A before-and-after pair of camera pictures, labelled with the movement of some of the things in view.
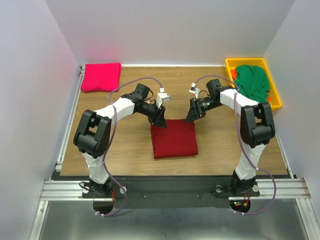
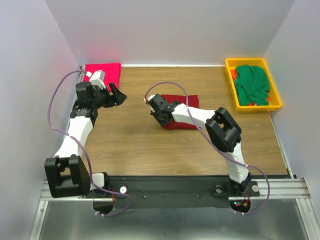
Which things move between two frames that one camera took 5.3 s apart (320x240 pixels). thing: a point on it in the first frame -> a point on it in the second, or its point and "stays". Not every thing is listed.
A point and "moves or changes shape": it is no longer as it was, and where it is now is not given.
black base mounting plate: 170,192 stays
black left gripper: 157,118 -> 117,98
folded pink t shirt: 101,76 stays
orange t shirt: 234,73 stays
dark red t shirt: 178,139 moves or changes shape
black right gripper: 195,111 -> 161,123
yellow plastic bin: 273,95 stays
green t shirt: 252,82 stays
